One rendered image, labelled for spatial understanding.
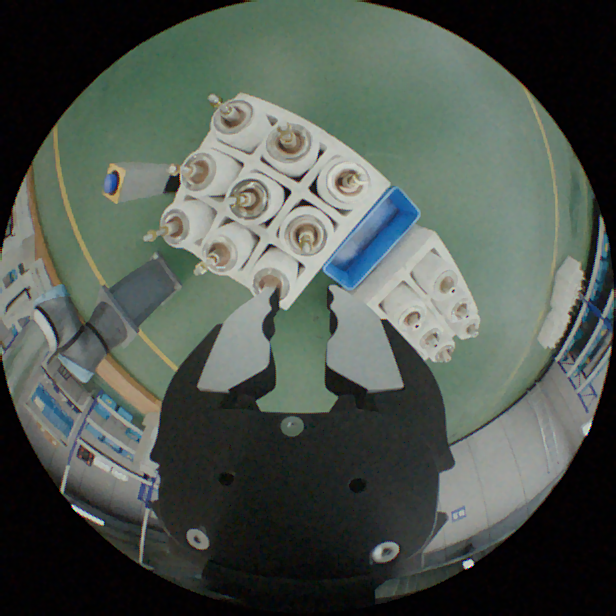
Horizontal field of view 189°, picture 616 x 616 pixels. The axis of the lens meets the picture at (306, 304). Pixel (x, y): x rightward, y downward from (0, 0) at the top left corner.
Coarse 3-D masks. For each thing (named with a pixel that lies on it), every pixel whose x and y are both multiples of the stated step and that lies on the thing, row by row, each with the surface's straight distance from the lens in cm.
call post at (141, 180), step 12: (132, 168) 46; (144, 168) 48; (156, 168) 51; (132, 180) 46; (144, 180) 48; (156, 180) 51; (168, 180) 55; (180, 180) 59; (120, 192) 45; (132, 192) 47; (144, 192) 50; (156, 192) 54; (168, 192) 58
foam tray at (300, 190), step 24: (240, 96) 49; (288, 120) 43; (216, 144) 46; (336, 144) 42; (264, 168) 41; (312, 168) 40; (288, 192) 51; (312, 192) 50; (216, 216) 44; (336, 216) 40; (360, 216) 41; (264, 240) 41; (336, 240) 41; (312, 264) 42
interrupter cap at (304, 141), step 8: (296, 128) 35; (304, 128) 34; (272, 136) 34; (280, 136) 34; (296, 136) 34; (304, 136) 34; (272, 144) 34; (280, 144) 34; (296, 144) 34; (304, 144) 33; (312, 144) 33; (272, 152) 34; (280, 152) 33; (288, 152) 33; (296, 152) 33; (304, 152) 33; (280, 160) 33; (288, 160) 33; (296, 160) 33
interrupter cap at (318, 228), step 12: (300, 216) 32; (312, 216) 32; (288, 228) 33; (300, 228) 33; (312, 228) 33; (324, 228) 33; (288, 240) 33; (324, 240) 33; (300, 252) 33; (312, 252) 33
